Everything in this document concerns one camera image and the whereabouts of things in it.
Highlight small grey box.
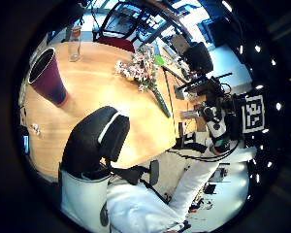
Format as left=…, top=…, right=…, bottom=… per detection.
left=174, top=84, right=189, bottom=101

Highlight black office chair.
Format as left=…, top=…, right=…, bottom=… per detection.
left=183, top=42, right=215, bottom=76

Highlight small green object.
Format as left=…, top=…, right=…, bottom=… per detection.
left=153, top=54, right=166, bottom=67

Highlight white marker cube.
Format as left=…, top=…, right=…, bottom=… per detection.
left=241, top=94, right=267, bottom=134

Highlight fallen white petals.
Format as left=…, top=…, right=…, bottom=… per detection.
left=30, top=122, right=43, bottom=137

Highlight device with blue screen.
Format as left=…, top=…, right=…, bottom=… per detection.
left=19, top=125, right=31, bottom=156

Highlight pink white flower bouquet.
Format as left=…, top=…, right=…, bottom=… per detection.
left=114, top=43, right=173, bottom=119

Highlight purple cone vase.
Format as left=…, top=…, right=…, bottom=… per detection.
left=27, top=47, right=70, bottom=108

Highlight the person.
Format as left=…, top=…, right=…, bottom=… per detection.
left=106, top=151, right=221, bottom=233

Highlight clear glass bottle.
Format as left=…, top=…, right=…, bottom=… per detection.
left=67, top=25, right=83, bottom=63

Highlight black chair with red seat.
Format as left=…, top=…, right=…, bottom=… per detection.
left=92, top=1, right=146, bottom=53

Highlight black cable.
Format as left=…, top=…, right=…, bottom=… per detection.
left=166, top=139, right=242, bottom=163

